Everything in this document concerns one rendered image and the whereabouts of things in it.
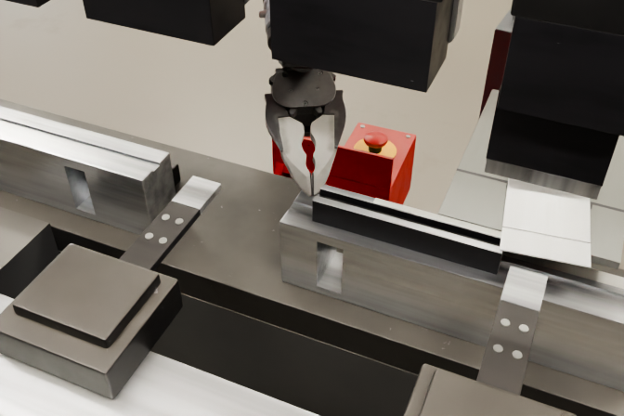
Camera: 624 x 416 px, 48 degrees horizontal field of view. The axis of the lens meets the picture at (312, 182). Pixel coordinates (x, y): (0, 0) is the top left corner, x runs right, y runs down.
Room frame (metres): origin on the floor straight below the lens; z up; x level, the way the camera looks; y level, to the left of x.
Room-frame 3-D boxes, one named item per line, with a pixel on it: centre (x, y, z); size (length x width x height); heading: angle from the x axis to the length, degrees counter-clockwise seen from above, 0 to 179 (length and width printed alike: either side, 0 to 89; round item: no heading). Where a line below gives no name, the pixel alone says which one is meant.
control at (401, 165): (0.95, -0.06, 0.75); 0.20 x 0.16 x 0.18; 69
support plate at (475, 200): (0.63, -0.26, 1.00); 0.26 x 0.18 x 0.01; 157
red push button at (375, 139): (0.95, -0.11, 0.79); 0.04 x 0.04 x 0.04
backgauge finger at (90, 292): (0.47, 0.16, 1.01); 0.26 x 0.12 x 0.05; 157
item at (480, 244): (0.54, -0.10, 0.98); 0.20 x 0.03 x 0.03; 67
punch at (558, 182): (0.49, -0.21, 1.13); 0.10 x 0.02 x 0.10; 67
